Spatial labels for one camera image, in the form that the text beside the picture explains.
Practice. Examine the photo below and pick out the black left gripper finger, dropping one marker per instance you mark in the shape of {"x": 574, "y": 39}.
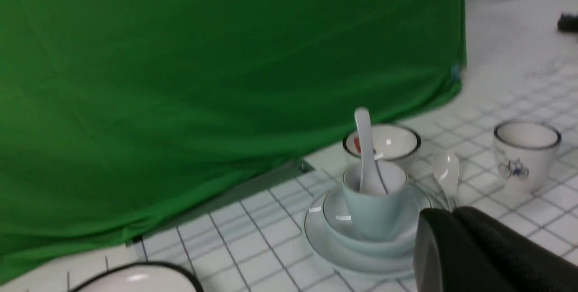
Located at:
{"x": 466, "y": 250}

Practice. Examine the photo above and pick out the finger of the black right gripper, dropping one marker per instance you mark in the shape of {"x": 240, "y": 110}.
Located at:
{"x": 568, "y": 23}

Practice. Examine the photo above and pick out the pale green ceramic cup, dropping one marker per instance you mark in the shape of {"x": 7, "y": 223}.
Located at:
{"x": 376, "y": 206}

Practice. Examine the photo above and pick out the plain white ceramic spoon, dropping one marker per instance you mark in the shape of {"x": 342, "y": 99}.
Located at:
{"x": 370, "y": 156}

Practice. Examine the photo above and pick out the pale green ceramic bowl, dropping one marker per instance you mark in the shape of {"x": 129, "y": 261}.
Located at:
{"x": 340, "y": 226}

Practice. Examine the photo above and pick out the black-rimmed white cup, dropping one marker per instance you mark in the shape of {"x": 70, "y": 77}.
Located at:
{"x": 524, "y": 152}

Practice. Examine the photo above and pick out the black-rimmed illustrated bowl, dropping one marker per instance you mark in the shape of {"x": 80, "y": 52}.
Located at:
{"x": 394, "y": 143}

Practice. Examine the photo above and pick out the pale green ceramic plate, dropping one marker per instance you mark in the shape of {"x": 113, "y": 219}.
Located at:
{"x": 349, "y": 262}

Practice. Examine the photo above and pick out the black-rimmed illustrated plate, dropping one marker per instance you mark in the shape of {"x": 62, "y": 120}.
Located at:
{"x": 154, "y": 276}

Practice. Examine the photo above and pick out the green backdrop cloth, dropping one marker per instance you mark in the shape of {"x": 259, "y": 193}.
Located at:
{"x": 117, "y": 115}

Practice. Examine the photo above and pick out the white spoon with printed handle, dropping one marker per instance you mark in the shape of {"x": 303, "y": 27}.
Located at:
{"x": 446, "y": 170}

